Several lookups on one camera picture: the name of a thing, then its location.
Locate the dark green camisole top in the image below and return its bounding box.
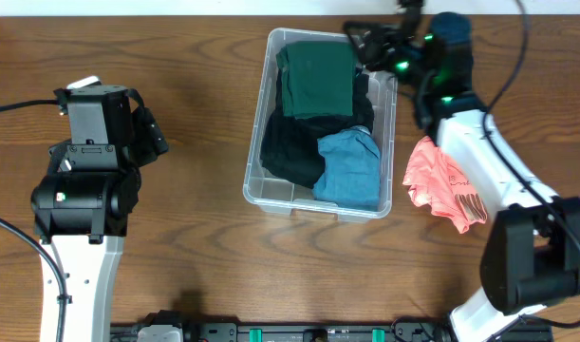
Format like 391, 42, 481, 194
276, 41, 357, 119

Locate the blue cloth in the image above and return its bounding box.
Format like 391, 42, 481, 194
313, 125, 381, 210

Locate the large black garment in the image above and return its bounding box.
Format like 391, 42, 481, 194
260, 72, 375, 188

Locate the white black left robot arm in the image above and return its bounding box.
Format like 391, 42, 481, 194
30, 76, 168, 341

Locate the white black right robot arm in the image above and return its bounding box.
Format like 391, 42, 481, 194
343, 7, 580, 341

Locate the pink printed shirt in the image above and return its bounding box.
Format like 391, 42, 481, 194
402, 137, 488, 234

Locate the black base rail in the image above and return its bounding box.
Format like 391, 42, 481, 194
109, 309, 554, 342

